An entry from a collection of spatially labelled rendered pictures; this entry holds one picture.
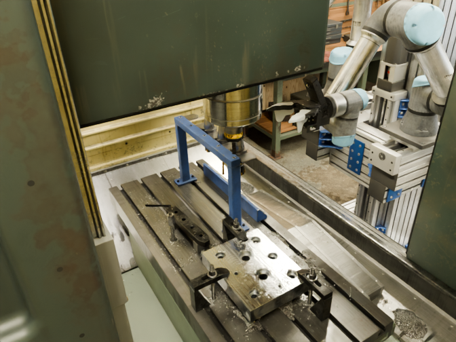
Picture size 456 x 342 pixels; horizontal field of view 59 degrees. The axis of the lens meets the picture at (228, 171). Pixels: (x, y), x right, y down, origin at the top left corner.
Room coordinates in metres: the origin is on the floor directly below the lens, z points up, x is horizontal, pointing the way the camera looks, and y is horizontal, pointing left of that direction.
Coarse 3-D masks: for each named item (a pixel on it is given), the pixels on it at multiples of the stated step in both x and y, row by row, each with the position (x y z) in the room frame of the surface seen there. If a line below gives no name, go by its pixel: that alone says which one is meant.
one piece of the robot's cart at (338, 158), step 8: (360, 112) 1.96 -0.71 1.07; (368, 112) 1.96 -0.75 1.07; (360, 120) 1.86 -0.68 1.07; (368, 120) 1.86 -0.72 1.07; (360, 128) 1.76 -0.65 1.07; (368, 128) 1.76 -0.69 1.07; (376, 128) 1.76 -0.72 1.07; (360, 136) 1.73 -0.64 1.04; (368, 136) 1.68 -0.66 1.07; (376, 136) 1.68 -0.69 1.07; (384, 136) 1.67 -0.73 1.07; (368, 144) 1.67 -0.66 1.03; (336, 152) 1.85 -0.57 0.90; (344, 152) 1.80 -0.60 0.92; (368, 152) 1.67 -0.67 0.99; (336, 160) 1.84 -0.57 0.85; (344, 160) 1.79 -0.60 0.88; (344, 168) 1.79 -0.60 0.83; (368, 168) 1.65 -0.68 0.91; (352, 176) 1.73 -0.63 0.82; (360, 176) 1.69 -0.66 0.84; (368, 176) 1.65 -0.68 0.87; (368, 184) 1.66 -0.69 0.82
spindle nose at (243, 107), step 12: (216, 96) 0.95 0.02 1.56; (228, 96) 0.94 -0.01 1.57; (240, 96) 0.94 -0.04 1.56; (252, 96) 0.96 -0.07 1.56; (204, 108) 0.99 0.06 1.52; (216, 108) 0.95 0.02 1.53; (228, 108) 0.94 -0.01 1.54; (240, 108) 0.94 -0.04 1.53; (252, 108) 0.96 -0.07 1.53; (216, 120) 0.96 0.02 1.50; (228, 120) 0.94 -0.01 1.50; (240, 120) 0.94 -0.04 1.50; (252, 120) 0.96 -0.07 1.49
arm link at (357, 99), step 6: (348, 90) 1.26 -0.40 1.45; (354, 90) 1.25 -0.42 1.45; (360, 90) 1.26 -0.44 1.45; (348, 96) 1.22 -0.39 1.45; (354, 96) 1.23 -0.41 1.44; (360, 96) 1.23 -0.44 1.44; (366, 96) 1.25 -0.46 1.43; (348, 102) 1.20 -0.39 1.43; (354, 102) 1.21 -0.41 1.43; (360, 102) 1.23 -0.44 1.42; (366, 102) 1.24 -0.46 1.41; (348, 108) 1.20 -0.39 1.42; (354, 108) 1.22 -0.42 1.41; (360, 108) 1.23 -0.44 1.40; (348, 114) 1.22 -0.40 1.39; (354, 114) 1.22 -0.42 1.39
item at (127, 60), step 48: (96, 0) 0.74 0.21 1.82; (144, 0) 0.78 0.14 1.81; (192, 0) 0.83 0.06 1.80; (240, 0) 0.89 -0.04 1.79; (288, 0) 0.95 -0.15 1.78; (96, 48) 0.73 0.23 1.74; (144, 48) 0.77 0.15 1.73; (192, 48) 0.83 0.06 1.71; (240, 48) 0.88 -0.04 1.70; (288, 48) 0.95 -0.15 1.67; (96, 96) 0.72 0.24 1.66; (144, 96) 0.77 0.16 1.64; (192, 96) 0.82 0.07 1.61
